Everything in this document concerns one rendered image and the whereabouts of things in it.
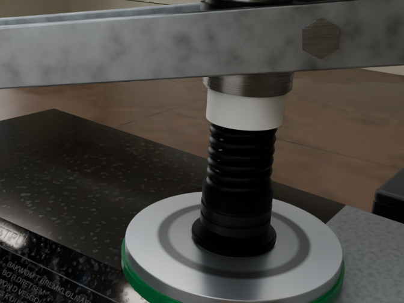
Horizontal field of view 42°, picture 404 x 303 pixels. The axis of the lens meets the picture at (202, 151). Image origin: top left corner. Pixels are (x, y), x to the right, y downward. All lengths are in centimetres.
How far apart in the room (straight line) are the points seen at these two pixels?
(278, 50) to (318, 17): 4
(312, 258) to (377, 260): 11
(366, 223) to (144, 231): 28
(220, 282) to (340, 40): 22
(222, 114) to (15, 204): 31
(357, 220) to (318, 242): 14
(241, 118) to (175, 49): 8
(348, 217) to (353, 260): 10
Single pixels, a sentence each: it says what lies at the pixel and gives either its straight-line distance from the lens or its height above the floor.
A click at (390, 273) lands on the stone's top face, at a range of 58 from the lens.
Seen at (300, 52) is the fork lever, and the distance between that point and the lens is 41.
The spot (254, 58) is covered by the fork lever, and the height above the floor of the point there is 108.
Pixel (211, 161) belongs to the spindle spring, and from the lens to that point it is 48.
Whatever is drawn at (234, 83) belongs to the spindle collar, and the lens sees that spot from 43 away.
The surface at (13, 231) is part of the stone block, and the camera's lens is 62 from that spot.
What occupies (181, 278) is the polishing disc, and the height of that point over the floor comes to 90.
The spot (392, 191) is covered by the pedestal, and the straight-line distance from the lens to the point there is 112.
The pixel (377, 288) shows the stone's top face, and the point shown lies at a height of 87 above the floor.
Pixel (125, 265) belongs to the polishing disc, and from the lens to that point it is 50.
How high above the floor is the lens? 115
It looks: 20 degrees down
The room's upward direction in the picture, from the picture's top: 4 degrees clockwise
